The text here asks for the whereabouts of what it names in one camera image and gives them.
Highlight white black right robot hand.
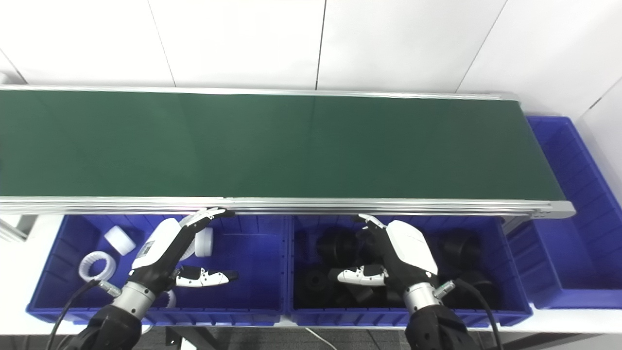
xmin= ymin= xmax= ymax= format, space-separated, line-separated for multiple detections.
xmin=337 ymin=214 xmax=438 ymax=293

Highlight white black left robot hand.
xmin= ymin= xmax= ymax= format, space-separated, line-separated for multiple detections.
xmin=129 ymin=208 xmax=239 ymax=294

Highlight white ribbed cylinder part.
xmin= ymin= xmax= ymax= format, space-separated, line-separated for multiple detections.
xmin=104 ymin=226 xmax=137 ymax=256

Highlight black cylindrical plastic part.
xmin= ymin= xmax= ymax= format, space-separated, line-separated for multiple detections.
xmin=300 ymin=267 xmax=337 ymax=303
xmin=439 ymin=229 xmax=482 ymax=268
xmin=344 ymin=284 xmax=389 ymax=305
xmin=317 ymin=227 xmax=358 ymax=265

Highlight white cylindrical plastic part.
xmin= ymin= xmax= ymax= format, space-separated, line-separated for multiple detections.
xmin=194 ymin=227 xmax=214 ymax=258

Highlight blue plastic bin white parts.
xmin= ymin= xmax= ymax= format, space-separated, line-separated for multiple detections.
xmin=27 ymin=214 xmax=292 ymax=326

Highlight blue plastic bin black parts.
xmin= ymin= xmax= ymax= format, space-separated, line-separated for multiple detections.
xmin=289 ymin=214 xmax=533 ymax=328

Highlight aluminium conveyor leg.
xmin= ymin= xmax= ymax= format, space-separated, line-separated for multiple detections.
xmin=0 ymin=214 xmax=38 ymax=242

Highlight empty blue plastic bin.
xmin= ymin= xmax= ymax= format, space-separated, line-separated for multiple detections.
xmin=505 ymin=116 xmax=622 ymax=310

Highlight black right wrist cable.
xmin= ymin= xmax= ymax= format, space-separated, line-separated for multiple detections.
xmin=435 ymin=278 xmax=503 ymax=350

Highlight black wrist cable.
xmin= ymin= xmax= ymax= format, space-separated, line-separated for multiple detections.
xmin=46 ymin=278 xmax=122 ymax=350
xmin=435 ymin=278 xmax=503 ymax=350

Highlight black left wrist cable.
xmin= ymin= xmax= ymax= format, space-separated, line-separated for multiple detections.
xmin=46 ymin=278 xmax=122 ymax=350

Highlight thin white floor cable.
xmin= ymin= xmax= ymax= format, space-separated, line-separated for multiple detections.
xmin=304 ymin=327 xmax=338 ymax=350

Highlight green conveyor belt aluminium frame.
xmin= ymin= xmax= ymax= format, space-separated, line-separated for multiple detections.
xmin=0 ymin=85 xmax=576 ymax=218

